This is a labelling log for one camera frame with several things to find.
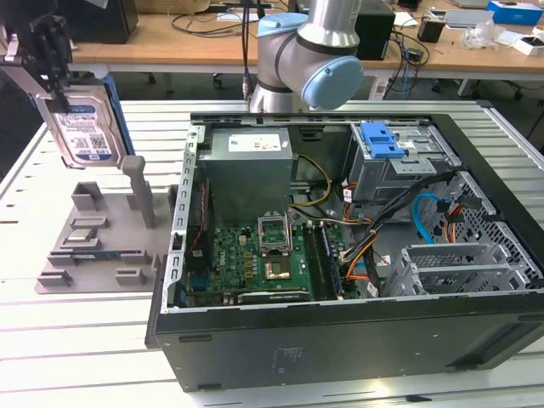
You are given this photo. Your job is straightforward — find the black open PC case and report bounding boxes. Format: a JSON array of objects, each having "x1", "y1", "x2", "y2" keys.
[{"x1": 144, "y1": 110, "x2": 544, "y2": 394}]

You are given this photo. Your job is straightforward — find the perforated metal disk bay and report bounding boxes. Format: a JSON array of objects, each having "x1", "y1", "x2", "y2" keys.
[{"x1": 384, "y1": 243, "x2": 533, "y2": 298}]

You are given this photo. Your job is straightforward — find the large black box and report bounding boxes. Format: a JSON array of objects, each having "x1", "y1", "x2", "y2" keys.
[{"x1": 67, "y1": 0, "x2": 139, "y2": 45}]

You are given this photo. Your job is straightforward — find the black computer tower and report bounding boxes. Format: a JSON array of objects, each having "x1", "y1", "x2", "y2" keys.
[{"x1": 355, "y1": 7, "x2": 396, "y2": 61}]

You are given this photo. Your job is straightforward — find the metal socket cover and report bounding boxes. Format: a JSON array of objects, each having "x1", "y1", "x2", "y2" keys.
[{"x1": 256, "y1": 210, "x2": 294, "y2": 255}]

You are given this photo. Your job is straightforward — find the black graphics card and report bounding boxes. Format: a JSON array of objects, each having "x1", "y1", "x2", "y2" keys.
[{"x1": 235, "y1": 288, "x2": 311, "y2": 303}]

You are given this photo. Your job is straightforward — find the blue cardboard box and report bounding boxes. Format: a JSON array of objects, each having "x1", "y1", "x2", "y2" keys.
[{"x1": 486, "y1": 0, "x2": 544, "y2": 28}]

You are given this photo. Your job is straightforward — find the grey plastic parts rack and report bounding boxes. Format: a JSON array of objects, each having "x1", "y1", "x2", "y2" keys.
[{"x1": 32, "y1": 155, "x2": 179, "y2": 297}]

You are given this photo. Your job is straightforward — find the CPU socket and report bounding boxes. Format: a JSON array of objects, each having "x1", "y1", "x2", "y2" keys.
[{"x1": 262, "y1": 253, "x2": 297, "y2": 284}]

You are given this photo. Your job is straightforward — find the grey metal drive cage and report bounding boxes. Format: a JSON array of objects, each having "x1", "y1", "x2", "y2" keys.
[{"x1": 344, "y1": 121, "x2": 463, "y2": 206}]

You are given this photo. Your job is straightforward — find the clear plastic bag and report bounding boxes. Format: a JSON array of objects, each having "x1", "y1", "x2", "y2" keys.
[{"x1": 461, "y1": 21, "x2": 511, "y2": 50}]

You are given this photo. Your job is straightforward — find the grey power supply box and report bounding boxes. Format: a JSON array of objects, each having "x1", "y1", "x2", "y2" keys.
[{"x1": 197, "y1": 129, "x2": 297, "y2": 226}]

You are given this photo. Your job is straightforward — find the black cable with metal plug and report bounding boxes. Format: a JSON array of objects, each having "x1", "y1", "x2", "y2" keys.
[{"x1": 240, "y1": 0, "x2": 252, "y2": 101}]

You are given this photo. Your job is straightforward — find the long wooden desk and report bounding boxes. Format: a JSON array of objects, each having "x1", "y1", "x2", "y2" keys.
[{"x1": 67, "y1": 0, "x2": 544, "y2": 102}]

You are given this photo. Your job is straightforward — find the dark RAM stick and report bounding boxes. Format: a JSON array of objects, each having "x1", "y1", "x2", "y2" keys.
[{"x1": 320, "y1": 224, "x2": 344, "y2": 298}]

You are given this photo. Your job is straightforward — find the hard disk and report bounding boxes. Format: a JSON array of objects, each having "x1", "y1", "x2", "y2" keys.
[{"x1": 27, "y1": 74, "x2": 137, "y2": 171}]

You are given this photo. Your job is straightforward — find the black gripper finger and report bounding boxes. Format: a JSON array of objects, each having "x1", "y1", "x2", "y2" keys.
[{"x1": 30, "y1": 14, "x2": 71, "y2": 114}]

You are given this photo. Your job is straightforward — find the green motherboard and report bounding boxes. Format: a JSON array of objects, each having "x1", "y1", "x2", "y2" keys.
[{"x1": 186, "y1": 223, "x2": 346, "y2": 305}]

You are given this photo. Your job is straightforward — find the black wire bundle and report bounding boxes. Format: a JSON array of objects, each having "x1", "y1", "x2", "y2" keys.
[{"x1": 339, "y1": 169, "x2": 464, "y2": 294}]

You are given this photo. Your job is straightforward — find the flat grey box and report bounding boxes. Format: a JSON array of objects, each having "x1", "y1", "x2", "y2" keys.
[{"x1": 444, "y1": 8, "x2": 494, "y2": 29}]

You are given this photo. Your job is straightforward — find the yellow black power wires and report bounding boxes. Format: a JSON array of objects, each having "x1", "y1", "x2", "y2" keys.
[{"x1": 291, "y1": 153, "x2": 333, "y2": 210}]

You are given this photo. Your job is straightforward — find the white open box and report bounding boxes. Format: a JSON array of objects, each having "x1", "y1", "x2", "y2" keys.
[{"x1": 512, "y1": 34, "x2": 544, "y2": 57}]

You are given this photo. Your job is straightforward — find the blue flat data wire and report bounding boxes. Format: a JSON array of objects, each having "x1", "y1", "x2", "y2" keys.
[{"x1": 414, "y1": 193, "x2": 443, "y2": 246}]

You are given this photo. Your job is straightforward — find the red orange power wire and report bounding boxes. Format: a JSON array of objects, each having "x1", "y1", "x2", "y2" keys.
[{"x1": 441, "y1": 199, "x2": 467, "y2": 246}]

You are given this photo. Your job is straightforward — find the blue plastic bay latch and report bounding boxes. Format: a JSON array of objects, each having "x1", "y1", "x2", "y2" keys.
[{"x1": 360, "y1": 122, "x2": 405, "y2": 160}]

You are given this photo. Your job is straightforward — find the small black box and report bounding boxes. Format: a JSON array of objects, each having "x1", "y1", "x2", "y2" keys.
[{"x1": 417, "y1": 19, "x2": 445, "y2": 43}]

